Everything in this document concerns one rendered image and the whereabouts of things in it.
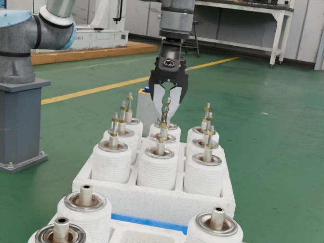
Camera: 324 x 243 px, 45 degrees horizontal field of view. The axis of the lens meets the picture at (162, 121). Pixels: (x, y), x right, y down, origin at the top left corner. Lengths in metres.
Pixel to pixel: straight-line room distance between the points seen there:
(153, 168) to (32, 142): 0.64
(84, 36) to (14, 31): 2.72
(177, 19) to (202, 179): 0.37
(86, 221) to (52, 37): 0.85
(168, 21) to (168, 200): 0.41
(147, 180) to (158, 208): 0.07
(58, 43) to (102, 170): 0.61
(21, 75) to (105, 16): 3.29
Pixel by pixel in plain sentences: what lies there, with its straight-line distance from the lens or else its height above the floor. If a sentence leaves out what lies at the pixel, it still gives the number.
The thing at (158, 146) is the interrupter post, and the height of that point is 0.27.
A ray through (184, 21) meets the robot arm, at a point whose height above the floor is 0.57.
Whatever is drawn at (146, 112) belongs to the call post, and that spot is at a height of 0.25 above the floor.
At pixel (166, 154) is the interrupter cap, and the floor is 0.25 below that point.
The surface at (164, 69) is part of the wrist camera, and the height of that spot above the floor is 0.48.
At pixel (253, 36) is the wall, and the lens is 6.00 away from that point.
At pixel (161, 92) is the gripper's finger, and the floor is 0.41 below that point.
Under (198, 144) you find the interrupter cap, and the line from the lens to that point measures 1.08.
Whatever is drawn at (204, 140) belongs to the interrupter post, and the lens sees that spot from 1.08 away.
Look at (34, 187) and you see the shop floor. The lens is 1.34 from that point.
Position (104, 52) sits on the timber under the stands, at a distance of 4.26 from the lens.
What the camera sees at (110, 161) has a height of 0.23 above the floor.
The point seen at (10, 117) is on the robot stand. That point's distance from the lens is 1.39.
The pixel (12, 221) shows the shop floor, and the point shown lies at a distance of 1.17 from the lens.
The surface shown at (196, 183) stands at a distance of 0.96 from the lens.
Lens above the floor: 0.60
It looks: 16 degrees down
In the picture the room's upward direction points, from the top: 7 degrees clockwise
